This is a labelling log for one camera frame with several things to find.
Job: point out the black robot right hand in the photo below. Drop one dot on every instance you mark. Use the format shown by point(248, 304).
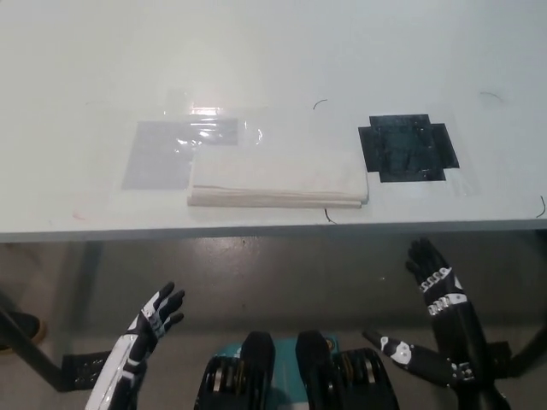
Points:
point(461, 337)

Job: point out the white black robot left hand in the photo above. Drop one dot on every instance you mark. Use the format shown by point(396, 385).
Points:
point(128, 363)

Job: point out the black teal robot torso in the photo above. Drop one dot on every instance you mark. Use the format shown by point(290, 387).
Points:
point(299, 376)

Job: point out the white folded napkin stack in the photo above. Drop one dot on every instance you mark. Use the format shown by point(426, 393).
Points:
point(278, 177)

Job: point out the black floor tape strip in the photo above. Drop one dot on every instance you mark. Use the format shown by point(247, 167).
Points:
point(85, 369)

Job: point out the dark metal table leg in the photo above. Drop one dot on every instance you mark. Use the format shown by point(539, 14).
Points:
point(30, 354)

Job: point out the black shoe with tan sole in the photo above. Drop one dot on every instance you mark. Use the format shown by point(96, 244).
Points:
point(25, 326)

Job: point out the black tape patch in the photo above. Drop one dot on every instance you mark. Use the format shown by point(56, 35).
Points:
point(406, 149)

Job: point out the clear plastic bag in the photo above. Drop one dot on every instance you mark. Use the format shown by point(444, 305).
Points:
point(154, 166)

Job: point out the clear plastic film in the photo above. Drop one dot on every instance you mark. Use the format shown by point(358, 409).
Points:
point(213, 115)

